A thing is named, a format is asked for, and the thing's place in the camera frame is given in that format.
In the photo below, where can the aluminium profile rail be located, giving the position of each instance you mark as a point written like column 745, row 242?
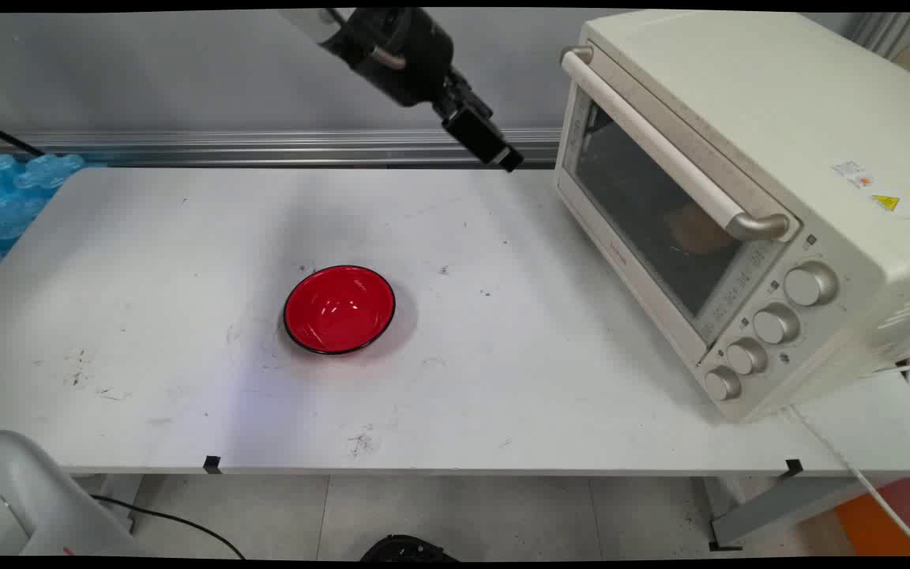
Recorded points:
column 265, row 148

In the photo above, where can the white label sticker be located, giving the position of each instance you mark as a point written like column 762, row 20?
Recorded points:
column 852, row 170

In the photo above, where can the black round floor object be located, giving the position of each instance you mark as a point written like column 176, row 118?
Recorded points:
column 407, row 548

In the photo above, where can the small silver oven knob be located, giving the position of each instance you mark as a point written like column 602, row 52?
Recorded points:
column 776, row 324
column 746, row 356
column 722, row 384

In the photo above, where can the cream toaster oven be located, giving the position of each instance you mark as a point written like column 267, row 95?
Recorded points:
column 787, row 111

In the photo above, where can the black tape marker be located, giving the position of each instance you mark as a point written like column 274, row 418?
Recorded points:
column 793, row 467
column 212, row 465

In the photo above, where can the yellow warning sticker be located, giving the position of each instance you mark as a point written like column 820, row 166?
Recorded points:
column 885, row 202

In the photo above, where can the gray table leg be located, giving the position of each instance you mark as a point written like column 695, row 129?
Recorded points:
column 119, row 498
column 787, row 502

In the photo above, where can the red bowl with black rim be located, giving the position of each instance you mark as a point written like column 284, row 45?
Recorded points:
column 339, row 309

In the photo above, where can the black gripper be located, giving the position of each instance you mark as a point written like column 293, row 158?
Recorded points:
column 404, row 55

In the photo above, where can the blue plastic wrap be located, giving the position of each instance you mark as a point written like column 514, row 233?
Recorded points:
column 5, row 197

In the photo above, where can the large silver oven knob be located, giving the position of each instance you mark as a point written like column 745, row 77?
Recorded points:
column 810, row 284

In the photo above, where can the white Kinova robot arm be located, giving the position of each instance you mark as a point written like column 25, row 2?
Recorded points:
column 24, row 498

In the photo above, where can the orange floor object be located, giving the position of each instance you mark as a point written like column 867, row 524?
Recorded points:
column 889, row 521

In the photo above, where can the brown bread inside oven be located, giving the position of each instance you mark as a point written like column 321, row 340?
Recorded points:
column 700, row 229

